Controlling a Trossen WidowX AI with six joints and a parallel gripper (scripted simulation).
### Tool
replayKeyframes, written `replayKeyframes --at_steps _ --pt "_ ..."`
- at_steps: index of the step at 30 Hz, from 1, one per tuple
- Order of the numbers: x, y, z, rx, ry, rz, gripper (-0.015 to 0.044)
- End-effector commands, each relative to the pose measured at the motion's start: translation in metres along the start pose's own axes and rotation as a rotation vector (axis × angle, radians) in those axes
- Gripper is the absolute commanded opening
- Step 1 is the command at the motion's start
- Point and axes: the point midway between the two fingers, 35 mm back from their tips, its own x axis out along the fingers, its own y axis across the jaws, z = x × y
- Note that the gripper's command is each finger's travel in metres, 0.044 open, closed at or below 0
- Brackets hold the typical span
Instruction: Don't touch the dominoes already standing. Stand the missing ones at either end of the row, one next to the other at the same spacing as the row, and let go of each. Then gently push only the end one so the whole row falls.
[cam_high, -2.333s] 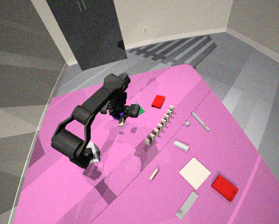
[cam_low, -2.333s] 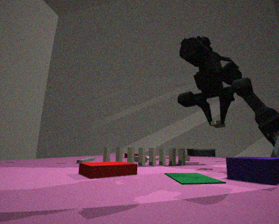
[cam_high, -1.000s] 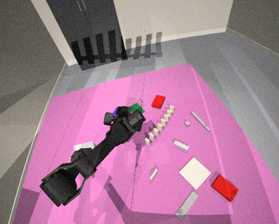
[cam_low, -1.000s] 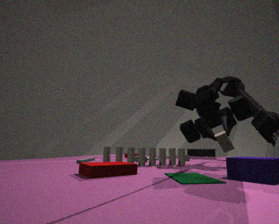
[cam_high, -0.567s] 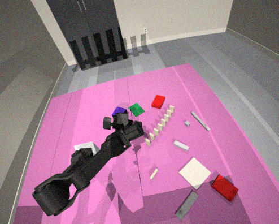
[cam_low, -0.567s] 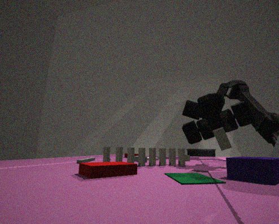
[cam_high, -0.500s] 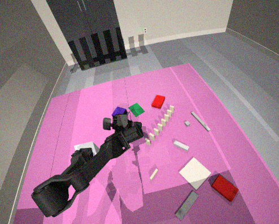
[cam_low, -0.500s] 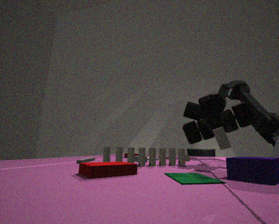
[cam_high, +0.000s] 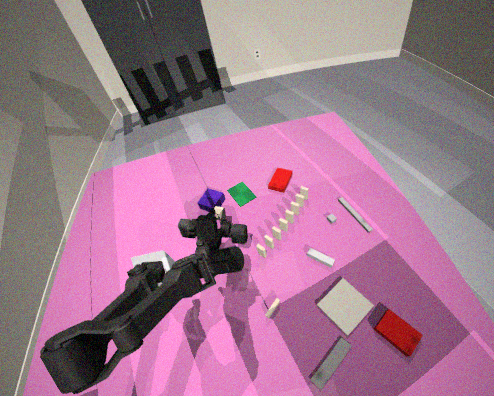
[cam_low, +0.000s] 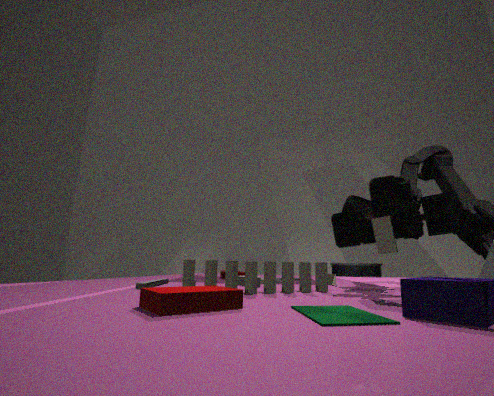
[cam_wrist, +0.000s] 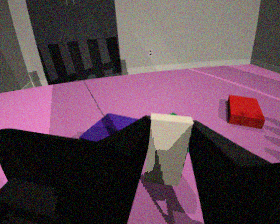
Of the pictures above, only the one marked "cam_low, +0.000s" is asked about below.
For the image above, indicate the green flat panel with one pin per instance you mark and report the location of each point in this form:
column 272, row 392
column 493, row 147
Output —
column 337, row 315

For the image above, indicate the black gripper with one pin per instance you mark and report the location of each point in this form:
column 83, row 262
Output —
column 351, row 228

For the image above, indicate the purple block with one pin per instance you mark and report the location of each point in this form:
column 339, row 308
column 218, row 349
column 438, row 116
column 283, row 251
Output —
column 449, row 300

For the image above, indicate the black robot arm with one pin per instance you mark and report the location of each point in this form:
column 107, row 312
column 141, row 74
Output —
column 474, row 218

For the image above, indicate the red rectangular block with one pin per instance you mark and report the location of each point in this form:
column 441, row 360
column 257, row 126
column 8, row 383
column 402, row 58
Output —
column 222, row 275

